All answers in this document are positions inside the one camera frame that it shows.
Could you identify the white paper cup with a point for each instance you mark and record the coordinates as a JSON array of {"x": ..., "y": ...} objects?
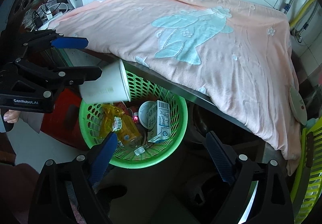
[{"x": 111, "y": 87}]

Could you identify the yellow snack wrapper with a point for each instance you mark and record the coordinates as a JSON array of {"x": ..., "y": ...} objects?
[{"x": 116, "y": 121}]

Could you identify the yellow-green dish rack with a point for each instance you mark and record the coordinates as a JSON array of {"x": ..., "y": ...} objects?
[{"x": 307, "y": 185}]

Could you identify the white round scale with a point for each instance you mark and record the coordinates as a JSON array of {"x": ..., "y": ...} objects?
[{"x": 297, "y": 106}]

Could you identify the red soda can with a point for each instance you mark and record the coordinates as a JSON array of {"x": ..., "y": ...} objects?
[{"x": 131, "y": 111}]

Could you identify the pink blanket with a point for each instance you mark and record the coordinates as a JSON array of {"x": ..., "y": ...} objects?
[{"x": 236, "y": 52}]

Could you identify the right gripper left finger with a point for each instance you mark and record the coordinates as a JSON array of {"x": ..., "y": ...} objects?
[{"x": 89, "y": 170}]

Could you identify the left hand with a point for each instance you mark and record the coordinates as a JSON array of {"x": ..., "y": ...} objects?
[{"x": 11, "y": 116}]

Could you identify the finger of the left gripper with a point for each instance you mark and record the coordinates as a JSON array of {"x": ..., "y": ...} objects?
[{"x": 70, "y": 43}]

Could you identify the green plastic basket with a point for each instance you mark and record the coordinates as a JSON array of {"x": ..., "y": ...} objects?
[{"x": 143, "y": 95}]

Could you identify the yellow gas pipe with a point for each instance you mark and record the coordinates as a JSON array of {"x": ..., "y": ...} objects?
[{"x": 300, "y": 14}]

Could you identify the white small bowl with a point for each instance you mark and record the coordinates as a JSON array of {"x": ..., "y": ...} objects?
[{"x": 144, "y": 113}]

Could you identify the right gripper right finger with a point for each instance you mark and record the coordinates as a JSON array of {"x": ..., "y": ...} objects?
[{"x": 236, "y": 170}]

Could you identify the silver milk carton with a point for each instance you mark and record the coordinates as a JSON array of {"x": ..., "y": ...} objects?
[{"x": 159, "y": 122}]

